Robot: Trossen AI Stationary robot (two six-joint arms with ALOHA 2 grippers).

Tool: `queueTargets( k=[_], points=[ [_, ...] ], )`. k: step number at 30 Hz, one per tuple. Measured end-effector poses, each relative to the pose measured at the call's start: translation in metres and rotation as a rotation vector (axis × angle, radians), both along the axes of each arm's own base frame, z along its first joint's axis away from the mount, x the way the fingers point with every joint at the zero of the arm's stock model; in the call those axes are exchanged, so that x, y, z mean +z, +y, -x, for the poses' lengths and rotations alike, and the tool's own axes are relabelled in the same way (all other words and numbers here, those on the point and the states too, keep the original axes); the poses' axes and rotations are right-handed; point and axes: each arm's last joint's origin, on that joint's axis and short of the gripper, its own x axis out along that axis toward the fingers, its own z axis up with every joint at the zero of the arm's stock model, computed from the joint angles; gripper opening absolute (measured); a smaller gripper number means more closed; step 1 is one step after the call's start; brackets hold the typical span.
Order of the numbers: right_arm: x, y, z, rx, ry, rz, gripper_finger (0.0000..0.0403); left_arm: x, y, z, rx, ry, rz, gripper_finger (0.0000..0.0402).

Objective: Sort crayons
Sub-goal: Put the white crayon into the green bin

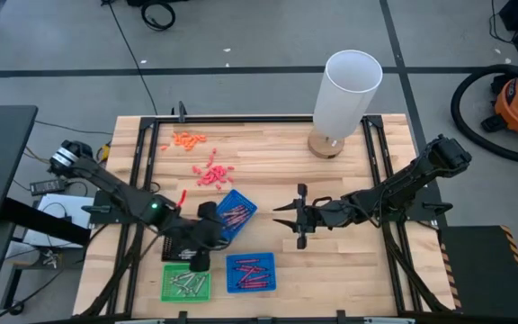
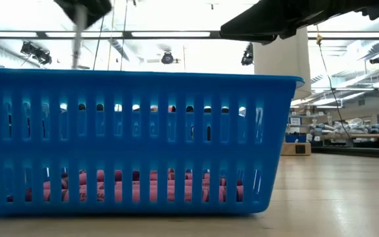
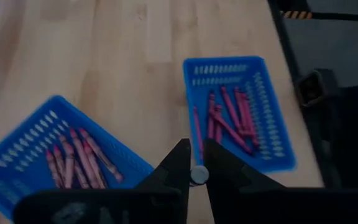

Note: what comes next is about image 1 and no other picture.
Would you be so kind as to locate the green plastic slotted basket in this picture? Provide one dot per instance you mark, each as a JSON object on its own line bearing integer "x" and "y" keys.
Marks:
{"x": 169, "y": 292}

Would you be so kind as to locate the bunch of keys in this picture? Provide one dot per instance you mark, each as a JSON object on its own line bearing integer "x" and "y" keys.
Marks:
{"x": 50, "y": 259}

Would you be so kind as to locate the round wooden lamp base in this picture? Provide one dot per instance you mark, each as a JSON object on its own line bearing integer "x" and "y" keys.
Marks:
{"x": 319, "y": 148}

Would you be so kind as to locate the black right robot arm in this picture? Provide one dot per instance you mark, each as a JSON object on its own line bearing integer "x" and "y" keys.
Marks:
{"x": 398, "y": 186}

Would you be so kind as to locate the yellow clamp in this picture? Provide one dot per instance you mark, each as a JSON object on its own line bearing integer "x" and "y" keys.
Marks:
{"x": 104, "y": 153}

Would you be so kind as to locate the black desk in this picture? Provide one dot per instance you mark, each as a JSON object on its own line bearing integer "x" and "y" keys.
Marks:
{"x": 2, "y": 157}

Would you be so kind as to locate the white box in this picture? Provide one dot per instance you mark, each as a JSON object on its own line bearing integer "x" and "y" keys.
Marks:
{"x": 56, "y": 216}

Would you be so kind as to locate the black power adapter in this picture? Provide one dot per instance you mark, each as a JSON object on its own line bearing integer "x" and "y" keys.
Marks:
{"x": 47, "y": 186}

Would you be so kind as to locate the grey crayon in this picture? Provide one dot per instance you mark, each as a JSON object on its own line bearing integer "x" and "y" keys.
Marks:
{"x": 188, "y": 256}
{"x": 186, "y": 251}

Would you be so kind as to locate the white cylindrical lamp shade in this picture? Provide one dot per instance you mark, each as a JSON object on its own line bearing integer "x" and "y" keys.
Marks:
{"x": 349, "y": 90}

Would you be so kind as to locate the black aluminium table frame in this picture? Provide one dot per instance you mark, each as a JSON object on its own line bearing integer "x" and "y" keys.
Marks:
{"x": 223, "y": 119}

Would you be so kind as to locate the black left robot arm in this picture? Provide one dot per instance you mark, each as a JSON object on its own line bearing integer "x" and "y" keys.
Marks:
{"x": 106, "y": 180}

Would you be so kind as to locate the black desk leg beam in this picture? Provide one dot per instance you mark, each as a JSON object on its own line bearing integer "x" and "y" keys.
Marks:
{"x": 38, "y": 220}

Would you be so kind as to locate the black clamp bracket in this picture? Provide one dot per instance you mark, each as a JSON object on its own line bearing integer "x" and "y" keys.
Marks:
{"x": 181, "y": 112}

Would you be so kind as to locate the blue plastic slotted basket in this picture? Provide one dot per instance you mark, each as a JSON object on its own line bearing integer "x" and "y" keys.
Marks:
{"x": 236, "y": 195}
{"x": 236, "y": 279}

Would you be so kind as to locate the black hazard-striped platform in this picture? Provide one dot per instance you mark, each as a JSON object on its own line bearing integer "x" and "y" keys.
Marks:
{"x": 479, "y": 270}

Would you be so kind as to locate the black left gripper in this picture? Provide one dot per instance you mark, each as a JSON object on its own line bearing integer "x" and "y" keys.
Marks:
{"x": 205, "y": 234}

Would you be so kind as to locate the black plastic slotted basket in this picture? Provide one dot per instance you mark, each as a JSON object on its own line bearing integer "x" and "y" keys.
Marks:
{"x": 169, "y": 252}

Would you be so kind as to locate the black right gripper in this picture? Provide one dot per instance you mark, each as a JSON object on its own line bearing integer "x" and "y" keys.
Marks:
{"x": 317, "y": 215}

